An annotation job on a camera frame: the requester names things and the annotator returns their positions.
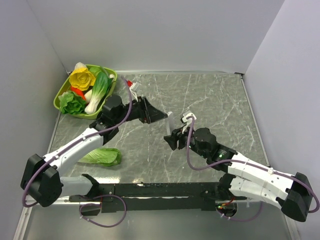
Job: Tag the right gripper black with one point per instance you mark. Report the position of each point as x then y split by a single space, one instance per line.
172 140

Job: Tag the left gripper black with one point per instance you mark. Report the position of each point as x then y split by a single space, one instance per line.
148 113

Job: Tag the white remote control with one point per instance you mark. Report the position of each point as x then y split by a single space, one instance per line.
170 123

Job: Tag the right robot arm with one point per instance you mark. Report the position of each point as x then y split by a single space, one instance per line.
244 177

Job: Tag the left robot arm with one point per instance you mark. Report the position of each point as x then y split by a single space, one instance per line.
43 175

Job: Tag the loose green cabbage leaf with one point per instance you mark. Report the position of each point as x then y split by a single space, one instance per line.
106 157

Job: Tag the toy bok choy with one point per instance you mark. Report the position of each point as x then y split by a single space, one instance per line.
99 90

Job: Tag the red toy pepper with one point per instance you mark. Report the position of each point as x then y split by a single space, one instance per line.
77 92

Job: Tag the yellow toy cabbage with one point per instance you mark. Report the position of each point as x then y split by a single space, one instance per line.
82 79

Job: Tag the green toy lettuce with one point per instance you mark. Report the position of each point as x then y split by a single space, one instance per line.
70 103

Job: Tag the white toy vegetable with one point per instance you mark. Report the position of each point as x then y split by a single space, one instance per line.
80 65

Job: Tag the green plastic basket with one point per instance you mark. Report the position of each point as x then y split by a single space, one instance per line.
85 91

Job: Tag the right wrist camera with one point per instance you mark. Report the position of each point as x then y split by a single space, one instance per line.
187 119

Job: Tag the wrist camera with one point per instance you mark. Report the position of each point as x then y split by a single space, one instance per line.
187 119
134 86

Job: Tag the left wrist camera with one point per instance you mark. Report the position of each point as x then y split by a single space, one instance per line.
134 86

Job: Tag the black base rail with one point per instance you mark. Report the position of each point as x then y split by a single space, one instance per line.
159 196

